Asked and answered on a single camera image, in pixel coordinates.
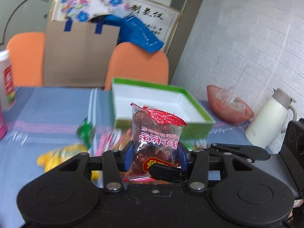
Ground right orange chair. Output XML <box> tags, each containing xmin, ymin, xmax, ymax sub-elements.
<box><xmin>105</xmin><ymin>42</ymin><xmax>169</xmax><ymax>91</ymax></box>

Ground floral cloth bundle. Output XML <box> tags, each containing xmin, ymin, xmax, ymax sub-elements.
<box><xmin>62</xmin><ymin>0</ymin><xmax>131</xmax><ymax>22</ymax></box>

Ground pink thermos bottle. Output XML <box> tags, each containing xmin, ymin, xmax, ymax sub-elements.
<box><xmin>0</xmin><ymin>108</ymin><xmax>8</xmax><ymax>140</ymax></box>

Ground left orange chair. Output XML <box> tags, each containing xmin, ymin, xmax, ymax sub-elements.
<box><xmin>6</xmin><ymin>32</ymin><xmax>46</xmax><ymax>87</ymax></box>

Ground orange chair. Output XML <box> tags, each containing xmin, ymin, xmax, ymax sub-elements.
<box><xmin>105</xmin><ymin>42</ymin><xmax>169</xmax><ymax>91</ymax></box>
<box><xmin>6</xmin><ymin>32</ymin><xmax>46</xmax><ymax>87</ymax></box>

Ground red dates clear packet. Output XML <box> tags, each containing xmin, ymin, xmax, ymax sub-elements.
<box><xmin>125</xmin><ymin>103</ymin><xmax>187</xmax><ymax>182</ymax></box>

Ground clear plastic wrap in bowl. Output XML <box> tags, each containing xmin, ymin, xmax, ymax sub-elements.
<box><xmin>215</xmin><ymin>87</ymin><xmax>246</xmax><ymax>113</ymax></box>

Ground blue fabric bag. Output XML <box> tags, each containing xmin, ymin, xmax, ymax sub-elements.
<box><xmin>90</xmin><ymin>15</ymin><xmax>164</xmax><ymax>54</ymax></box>

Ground brown paper bag blue handles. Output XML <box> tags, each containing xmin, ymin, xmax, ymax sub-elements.
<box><xmin>43</xmin><ymin>21</ymin><xmax>120</xmax><ymax>88</ymax></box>

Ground white thermos jug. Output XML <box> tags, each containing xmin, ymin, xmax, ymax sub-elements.
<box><xmin>245</xmin><ymin>88</ymin><xmax>297</xmax><ymax>149</ymax></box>

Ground pink peanut snack packet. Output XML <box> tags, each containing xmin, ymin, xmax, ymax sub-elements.
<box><xmin>95</xmin><ymin>129</ymin><xmax>132</xmax><ymax>157</ymax></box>

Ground small green candy packet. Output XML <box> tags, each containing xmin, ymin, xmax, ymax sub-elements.
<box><xmin>76</xmin><ymin>118</ymin><xmax>95</xmax><ymax>149</ymax></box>

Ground green white cardboard box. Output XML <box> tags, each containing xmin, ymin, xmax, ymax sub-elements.
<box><xmin>110</xmin><ymin>77</ymin><xmax>215</xmax><ymax>141</ymax></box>

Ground red plastic bowl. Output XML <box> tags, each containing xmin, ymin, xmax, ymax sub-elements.
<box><xmin>207</xmin><ymin>85</ymin><xmax>255</xmax><ymax>124</ymax></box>

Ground yellow chips bag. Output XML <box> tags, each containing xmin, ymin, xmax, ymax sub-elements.
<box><xmin>37</xmin><ymin>144</ymin><xmax>94</xmax><ymax>172</ymax></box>

